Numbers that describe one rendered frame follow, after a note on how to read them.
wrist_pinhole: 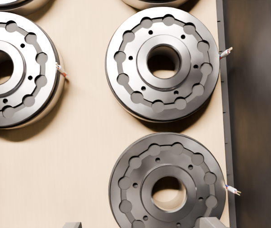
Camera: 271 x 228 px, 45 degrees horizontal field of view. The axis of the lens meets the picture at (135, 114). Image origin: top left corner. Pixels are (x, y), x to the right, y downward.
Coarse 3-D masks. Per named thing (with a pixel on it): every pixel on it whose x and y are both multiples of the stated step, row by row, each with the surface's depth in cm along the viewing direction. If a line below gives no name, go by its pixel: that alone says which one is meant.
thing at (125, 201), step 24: (144, 144) 28; (168, 144) 28; (192, 144) 28; (120, 168) 28; (144, 168) 28; (192, 168) 28; (216, 168) 28; (120, 192) 28; (216, 192) 28; (120, 216) 28; (144, 216) 28; (192, 216) 28; (216, 216) 28
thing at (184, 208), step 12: (156, 168) 28; (168, 168) 28; (180, 168) 28; (144, 180) 27; (156, 180) 28; (180, 180) 28; (192, 180) 28; (144, 192) 27; (192, 192) 28; (144, 204) 27; (180, 204) 28; (192, 204) 27; (156, 216) 27; (168, 216) 27; (180, 216) 27
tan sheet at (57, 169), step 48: (96, 0) 32; (192, 0) 32; (96, 48) 32; (96, 96) 31; (0, 144) 31; (48, 144) 31; (96, 144) 31; (0, 192) 31; (48, 192) 31; (96, 192) 31
